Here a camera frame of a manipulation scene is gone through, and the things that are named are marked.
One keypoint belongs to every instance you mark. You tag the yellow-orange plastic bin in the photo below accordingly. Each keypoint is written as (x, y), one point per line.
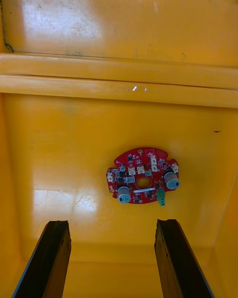
(119, 17)
(74, 154)

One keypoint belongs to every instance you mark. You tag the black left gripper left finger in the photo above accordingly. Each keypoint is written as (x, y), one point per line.
(47, 260)

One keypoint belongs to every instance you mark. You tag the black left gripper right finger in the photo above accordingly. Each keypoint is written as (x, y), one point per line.
(178, 260)

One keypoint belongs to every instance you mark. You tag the round red circuit board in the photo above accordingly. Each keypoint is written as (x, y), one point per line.
(143, 176)

